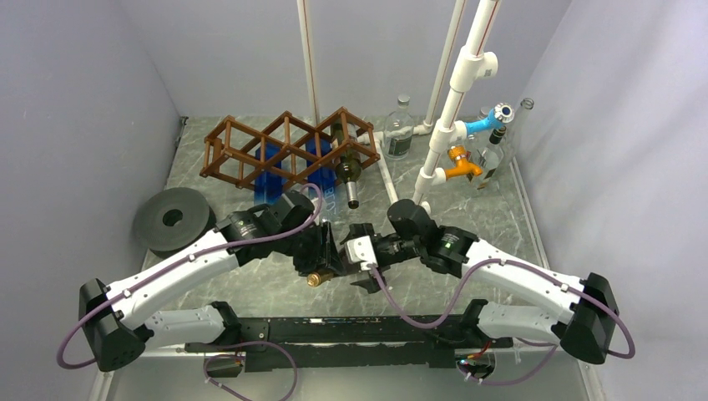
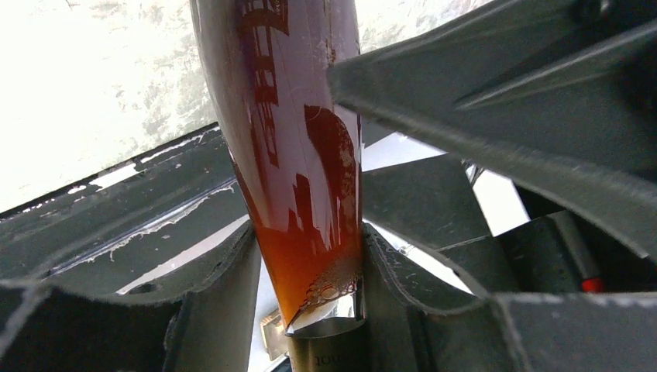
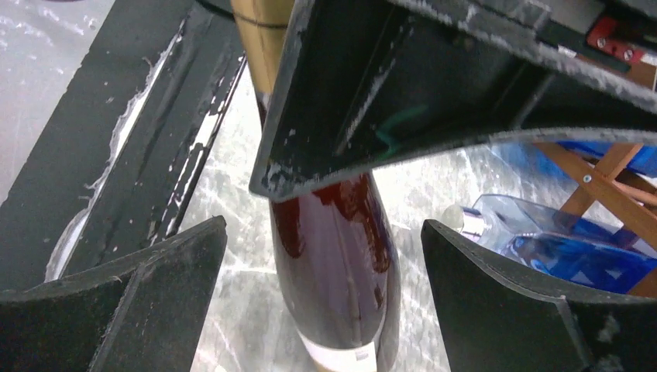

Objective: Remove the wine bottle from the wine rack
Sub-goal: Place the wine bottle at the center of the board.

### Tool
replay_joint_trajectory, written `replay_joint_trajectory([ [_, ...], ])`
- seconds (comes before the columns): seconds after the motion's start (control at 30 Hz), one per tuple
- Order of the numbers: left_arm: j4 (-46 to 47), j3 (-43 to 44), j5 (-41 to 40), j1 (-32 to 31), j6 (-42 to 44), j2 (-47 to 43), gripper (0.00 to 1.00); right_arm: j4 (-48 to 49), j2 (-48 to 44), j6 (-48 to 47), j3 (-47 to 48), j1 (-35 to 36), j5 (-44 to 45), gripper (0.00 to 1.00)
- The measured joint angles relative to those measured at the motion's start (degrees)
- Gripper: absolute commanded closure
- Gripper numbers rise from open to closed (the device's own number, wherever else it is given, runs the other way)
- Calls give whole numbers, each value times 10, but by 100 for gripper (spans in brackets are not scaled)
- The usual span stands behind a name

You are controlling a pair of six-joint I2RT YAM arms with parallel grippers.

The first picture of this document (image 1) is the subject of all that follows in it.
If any blue square bottle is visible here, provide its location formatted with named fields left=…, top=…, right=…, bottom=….
left=306, top=138, right=340, bottom=217
left=254, top=144, right=283, bottom=205

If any standing clear flask bottle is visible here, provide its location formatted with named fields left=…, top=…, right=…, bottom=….
left=382, top=94, right=415, bottom=160

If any brown wooden wine rack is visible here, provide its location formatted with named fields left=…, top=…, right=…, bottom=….
left=200, top=107, right=380, bottom=190

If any dark bottle gold cap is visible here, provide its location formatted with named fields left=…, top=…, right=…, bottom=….
left=306, top=244, right=362, bottom=287

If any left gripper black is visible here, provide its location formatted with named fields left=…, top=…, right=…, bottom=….
left=275, top=221, right=346, bottom=279

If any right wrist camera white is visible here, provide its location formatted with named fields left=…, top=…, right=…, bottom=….
left=344, top=236, right=379, bottom=272

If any grey foam disc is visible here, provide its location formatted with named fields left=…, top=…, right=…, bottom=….
left=132, top=187, right=216, bottom=259

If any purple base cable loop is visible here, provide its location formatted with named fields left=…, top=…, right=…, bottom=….
left=202, top=340, right=299, bottom=401

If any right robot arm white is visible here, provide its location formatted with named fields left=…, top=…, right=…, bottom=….
left=341, top=199, right=626, bottom=364

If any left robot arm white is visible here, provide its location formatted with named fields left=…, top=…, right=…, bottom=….
left=78, top=190, right=343, bottom=372

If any white PVC pipe frame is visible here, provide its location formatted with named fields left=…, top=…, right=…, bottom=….
left=296, top=1, right=502, bottom=204

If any blue square bottle right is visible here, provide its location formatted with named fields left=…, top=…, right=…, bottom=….
left=306, top=138, right=340, bottom=217

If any blue square bottle left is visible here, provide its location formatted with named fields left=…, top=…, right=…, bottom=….
left=254, top=144, right=283, bottom=205

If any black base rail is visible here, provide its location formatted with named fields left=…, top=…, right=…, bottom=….
left=182, top=312, right=488, bottom=373

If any blue pipe valve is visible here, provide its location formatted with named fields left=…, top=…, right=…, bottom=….
left=465, top=102, right=515, bottom=138

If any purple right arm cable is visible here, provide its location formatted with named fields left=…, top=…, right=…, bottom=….
left=369, top=258, right=637, bottom=388

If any green wine bottle silver cap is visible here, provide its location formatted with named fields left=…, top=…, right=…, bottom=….
left=331, top=121, right=362, bottom=209

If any clear bottle black cap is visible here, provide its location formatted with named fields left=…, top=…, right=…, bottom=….
left=469, top=127, right=507, bottom=194

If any tall clear wine bottle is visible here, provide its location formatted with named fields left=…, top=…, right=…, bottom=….
left=498, top=97, right=535, bottom=170

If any orange pipe tap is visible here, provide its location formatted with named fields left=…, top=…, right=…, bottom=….
left=444, top=145, right=483, bottom=180

